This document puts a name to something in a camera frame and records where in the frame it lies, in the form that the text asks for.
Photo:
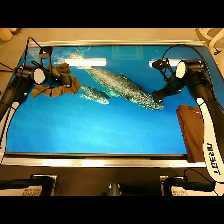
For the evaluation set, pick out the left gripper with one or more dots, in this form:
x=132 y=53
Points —
x=65 y=80

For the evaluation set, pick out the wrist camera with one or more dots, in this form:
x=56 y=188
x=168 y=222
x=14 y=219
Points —
x=159 y=64
x=45 y=51

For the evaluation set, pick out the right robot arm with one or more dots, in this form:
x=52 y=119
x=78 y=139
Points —
x=200 y=87

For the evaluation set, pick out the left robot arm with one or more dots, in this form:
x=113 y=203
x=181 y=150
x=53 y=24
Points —
x=23 y=74

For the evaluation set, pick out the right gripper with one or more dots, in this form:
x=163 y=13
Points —
x=160 y=94

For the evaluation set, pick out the silver frame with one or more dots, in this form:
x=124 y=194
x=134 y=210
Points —
x=100 y=162

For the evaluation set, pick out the brown garment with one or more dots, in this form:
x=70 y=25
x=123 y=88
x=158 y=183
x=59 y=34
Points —
x=46 y=89
x=190 y=131

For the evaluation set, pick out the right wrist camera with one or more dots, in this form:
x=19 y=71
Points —
x=159 y=64

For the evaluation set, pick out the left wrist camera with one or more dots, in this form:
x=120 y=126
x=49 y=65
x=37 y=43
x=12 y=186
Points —
x=45 y=51

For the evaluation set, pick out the brown folded garment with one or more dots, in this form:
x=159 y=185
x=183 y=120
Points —
x=190 y=131

